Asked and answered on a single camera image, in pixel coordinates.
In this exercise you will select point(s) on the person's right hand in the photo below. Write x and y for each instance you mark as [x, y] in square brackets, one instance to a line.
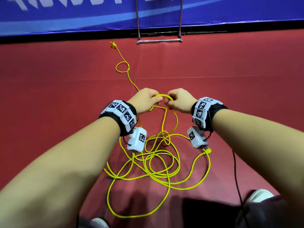
[181, 99]

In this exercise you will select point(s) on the person's left forearm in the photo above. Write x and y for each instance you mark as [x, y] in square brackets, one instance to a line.
[57, 173]

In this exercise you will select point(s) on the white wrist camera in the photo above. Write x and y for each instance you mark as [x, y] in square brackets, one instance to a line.
[137, 138]
[196, 137]

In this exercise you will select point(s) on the person's left hand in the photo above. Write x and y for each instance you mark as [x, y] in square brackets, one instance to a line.
[145, 99]

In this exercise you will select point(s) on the person's dark trousers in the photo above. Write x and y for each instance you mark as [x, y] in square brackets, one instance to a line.
[273, 213]

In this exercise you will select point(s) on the black marker wristband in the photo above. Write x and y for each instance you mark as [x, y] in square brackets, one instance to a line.
[207, 113]
[119, 116]

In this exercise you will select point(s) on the metal rack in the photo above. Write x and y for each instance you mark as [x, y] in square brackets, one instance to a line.
[159, 40]

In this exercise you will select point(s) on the person's right forearm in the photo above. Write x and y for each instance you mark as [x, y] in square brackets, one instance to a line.
[266, 149]

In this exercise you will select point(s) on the blue banner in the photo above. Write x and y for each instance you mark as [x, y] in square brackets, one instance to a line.
[95, 14]

